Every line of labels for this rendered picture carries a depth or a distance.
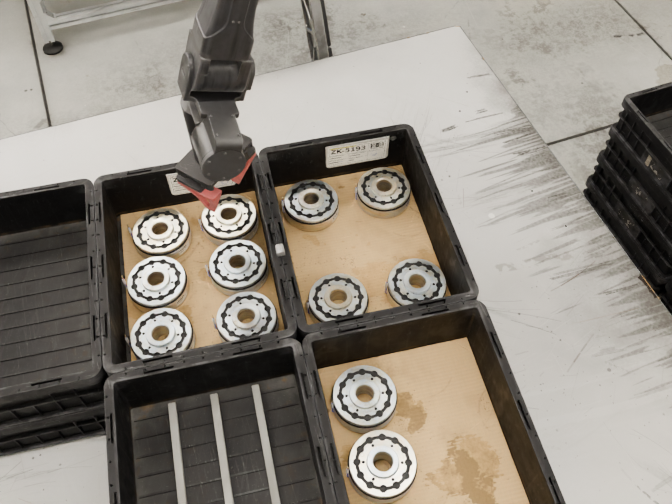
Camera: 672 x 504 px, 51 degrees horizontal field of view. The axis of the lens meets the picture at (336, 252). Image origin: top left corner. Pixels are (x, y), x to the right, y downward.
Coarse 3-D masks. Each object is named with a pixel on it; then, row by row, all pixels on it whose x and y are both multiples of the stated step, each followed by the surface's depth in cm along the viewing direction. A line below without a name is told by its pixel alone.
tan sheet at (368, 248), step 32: (352, 192) 137; (288, 224) 133; (352, 224) 133; (384, 224) 133; (416, 224) 133; (320, 256) 129; (352, 256) 129; (384, 256) 129; (416, 256) 129; (384, 288) 125
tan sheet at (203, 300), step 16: (176, 208) 135; (192, 208) 135; (256, 208) 135; (128, 224) 133; (192, 224) 133; (128, 240) 131; (192, 240) 131; (208, 240) 131; (256, 240) 131; (128, 256) 129; (192, 256) 129; (208, 256) 129; (128, 272) 127; (192, 272) 127; (192, 288) 125; (208, 288) 125; (272, 288) 125; (128, 304) 123; (192, 304) 123; (208, 304) 123; (128, 320) 121; (192, 320) 121; (208, 320) 121; (208, 336) 120
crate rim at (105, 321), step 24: (144, 168) 128; (168, 168) 128; (96, 192) 125; (264, 192) 125; (96, 216) 122; (264, 216) 122; (96, 240) 119; (288, 288) 114; (288, 312) 111; (264, 336) 109; (288, 336) 109; (144, 360) 106; (168, 360) 106
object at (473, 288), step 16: (384, 128) 133; (400, 128) 133; (288, 144) 131; (304, 144) 132; (320, 144) 132; (416, 144) 131; (432, 176) 127; (272, 192) 125; (432, 192) 125; (272, 208) 123; (448, 224) 121; (288, 256) 117; (464, 256) 117; (288, 272) 115; (464, 272) 115; (416, 304) 112; (432, 304) 112; (448, 304) 112; (304, 320) 110; (336, 320) 110; (352, 320) 110; (368, 320) 110; (304, 336) 110
